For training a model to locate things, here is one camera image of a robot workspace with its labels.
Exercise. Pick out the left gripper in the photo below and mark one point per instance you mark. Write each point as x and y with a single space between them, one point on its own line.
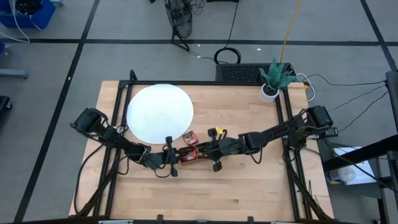
155 159

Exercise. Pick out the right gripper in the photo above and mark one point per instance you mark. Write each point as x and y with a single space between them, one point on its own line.
230 146

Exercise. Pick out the yellow mango tea packet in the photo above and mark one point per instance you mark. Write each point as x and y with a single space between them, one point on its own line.
219 130

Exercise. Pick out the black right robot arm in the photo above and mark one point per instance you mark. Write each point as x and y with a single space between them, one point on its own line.
280 132

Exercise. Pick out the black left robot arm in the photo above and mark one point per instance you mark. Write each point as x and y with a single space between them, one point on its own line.
118 141

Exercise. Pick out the black table edge clamp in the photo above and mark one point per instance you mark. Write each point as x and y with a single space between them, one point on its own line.
250 220
160 219

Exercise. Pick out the black computer case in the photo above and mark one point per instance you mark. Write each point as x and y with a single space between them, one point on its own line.
236 73

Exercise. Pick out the green snake plant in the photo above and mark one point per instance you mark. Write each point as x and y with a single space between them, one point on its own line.
275 76

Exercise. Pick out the black power adapter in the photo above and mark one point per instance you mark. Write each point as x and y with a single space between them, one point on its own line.
332 132

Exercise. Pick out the black floor fan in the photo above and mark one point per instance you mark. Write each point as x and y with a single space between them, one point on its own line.
178 18

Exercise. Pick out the white plastic bottle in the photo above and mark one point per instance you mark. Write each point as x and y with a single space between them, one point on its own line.
342 175

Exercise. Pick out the white paper sheets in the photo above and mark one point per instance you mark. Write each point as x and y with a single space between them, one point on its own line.
367 179

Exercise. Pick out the gray metal bar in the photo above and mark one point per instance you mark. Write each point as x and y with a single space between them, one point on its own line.
12 73

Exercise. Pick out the blue plastic bin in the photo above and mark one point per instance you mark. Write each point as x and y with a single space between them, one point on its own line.
43 18

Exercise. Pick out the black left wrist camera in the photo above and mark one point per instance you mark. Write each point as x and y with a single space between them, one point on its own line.
174 172

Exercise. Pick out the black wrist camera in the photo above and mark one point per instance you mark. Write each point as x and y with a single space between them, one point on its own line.
174 172
217 166

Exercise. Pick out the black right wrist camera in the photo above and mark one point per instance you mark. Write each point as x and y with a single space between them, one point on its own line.
217 166

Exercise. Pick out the black aluminium table frame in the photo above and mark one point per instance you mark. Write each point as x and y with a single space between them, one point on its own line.
202 83

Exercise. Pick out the black desk frame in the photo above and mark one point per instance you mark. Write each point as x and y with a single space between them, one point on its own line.
357 154

